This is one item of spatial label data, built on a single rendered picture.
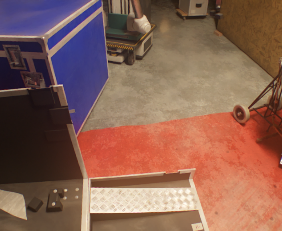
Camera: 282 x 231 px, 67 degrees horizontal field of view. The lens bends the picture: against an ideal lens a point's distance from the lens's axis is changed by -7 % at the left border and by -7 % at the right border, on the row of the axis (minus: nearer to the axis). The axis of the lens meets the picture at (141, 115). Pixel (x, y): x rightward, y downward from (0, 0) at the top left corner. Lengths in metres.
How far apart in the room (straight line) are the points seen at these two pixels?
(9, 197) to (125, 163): 0.91
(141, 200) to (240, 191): 0.79
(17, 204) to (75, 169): 0.45
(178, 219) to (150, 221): 0.20
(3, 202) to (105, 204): 0.70
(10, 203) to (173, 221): 1.11
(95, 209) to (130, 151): 0.68
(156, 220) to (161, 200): 0.15
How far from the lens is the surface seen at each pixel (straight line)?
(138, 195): 1.65
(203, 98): 2.68
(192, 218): 1.71
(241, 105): 2.38
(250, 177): 2.06
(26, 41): 1.50
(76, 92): 1.86
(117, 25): 3.31
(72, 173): 1.64
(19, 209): 1.71
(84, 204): 1.58
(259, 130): 2.50
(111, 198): 1.61
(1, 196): 1.83
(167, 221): 1.67
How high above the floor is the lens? 1.55
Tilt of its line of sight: 41 degrees down
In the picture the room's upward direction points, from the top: straight up
